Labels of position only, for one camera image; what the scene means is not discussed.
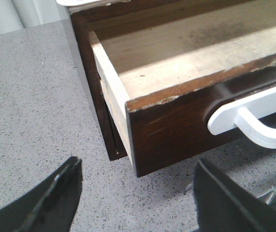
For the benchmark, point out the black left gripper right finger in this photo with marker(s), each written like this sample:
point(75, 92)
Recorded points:
point(224, 206)

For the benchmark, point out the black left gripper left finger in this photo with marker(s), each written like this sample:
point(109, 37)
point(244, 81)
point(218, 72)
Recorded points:
point(50, 206)

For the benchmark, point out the white drawer handle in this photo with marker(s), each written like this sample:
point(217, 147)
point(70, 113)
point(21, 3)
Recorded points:
point(70, 3)
point(245, 114)

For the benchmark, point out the wooden drawer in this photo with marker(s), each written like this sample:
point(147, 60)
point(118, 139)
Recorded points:
point(164, 71)

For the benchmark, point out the dark wooden drawer cabinet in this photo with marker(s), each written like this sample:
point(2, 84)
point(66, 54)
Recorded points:
point(94, 79)

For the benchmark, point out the white pleated curtain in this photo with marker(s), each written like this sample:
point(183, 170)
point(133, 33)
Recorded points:
point(21, 14)

